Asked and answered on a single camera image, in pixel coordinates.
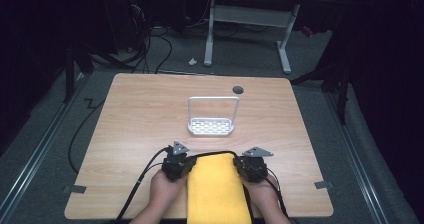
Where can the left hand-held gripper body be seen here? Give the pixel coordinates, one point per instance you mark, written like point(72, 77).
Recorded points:
point(175, 165)

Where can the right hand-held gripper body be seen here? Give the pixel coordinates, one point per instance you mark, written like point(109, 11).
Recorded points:
point(251, 169)

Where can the yellow and grey cloth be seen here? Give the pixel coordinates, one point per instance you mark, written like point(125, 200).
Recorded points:
point(215, 190)

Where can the person's left hand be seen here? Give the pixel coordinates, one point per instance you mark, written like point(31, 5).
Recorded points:
point(165, 190)

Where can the person's right hand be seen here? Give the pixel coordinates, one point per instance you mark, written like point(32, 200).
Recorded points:
point(261, 195)

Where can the grey tape piece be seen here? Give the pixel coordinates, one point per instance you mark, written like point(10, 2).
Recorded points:
point(323, 184)
point(77, 189)

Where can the dark round table grommet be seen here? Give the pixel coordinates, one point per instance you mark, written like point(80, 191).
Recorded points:
point(237, 90)

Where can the crumpled white paper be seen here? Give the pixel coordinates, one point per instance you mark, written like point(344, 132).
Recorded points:
point(192, 61)

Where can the black metal stand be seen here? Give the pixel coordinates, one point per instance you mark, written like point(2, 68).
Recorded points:
point(341, 94)
point(69, 74)

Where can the red object on floor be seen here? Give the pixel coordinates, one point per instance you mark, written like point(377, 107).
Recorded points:
point(307, 31)

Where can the white-framed background desk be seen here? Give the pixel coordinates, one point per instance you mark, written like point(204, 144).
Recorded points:
point(253, 15)

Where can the dark computer tower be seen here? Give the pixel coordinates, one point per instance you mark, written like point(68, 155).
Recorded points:
point(128, 17)

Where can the metal floor rail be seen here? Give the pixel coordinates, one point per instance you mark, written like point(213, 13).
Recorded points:
point(358, 164)
point(36, 150)

